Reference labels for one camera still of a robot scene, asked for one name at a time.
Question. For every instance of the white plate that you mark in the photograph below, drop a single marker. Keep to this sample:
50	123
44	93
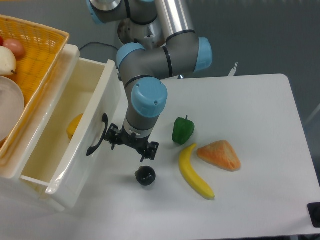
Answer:
12	105

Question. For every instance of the orange toy bread slice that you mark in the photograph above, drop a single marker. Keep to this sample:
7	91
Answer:
221	154

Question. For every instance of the dark purple toy fruit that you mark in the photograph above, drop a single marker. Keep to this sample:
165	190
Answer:
145	175

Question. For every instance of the white toy pear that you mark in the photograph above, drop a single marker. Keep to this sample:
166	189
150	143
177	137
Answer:
8	62

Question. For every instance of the yellow toy bell pepper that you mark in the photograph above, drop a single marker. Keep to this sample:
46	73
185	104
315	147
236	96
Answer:
72	127

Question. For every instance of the black device at edge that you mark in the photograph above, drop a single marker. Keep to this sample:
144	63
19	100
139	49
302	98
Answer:
314	213

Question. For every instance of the yellow woven basket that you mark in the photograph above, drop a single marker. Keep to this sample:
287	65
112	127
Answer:
43	47

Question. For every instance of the white drawer cabinet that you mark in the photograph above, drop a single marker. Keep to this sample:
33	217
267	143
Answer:
31	161

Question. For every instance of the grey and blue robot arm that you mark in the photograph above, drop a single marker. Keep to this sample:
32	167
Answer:
142	70

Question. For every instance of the pink toy fruit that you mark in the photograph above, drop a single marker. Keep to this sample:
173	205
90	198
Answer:
15	46

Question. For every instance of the red toy fruit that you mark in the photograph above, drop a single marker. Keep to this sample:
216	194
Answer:
1	41

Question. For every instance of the white table frame bracket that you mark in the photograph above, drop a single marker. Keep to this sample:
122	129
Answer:
233	70

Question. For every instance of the green toy bell pepper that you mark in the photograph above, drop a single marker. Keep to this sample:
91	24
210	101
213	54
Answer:
183	129

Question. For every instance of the yellow toy banana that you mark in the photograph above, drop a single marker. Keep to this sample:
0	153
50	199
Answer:
191	176

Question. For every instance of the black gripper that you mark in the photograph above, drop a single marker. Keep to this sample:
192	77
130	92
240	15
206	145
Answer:
116	136

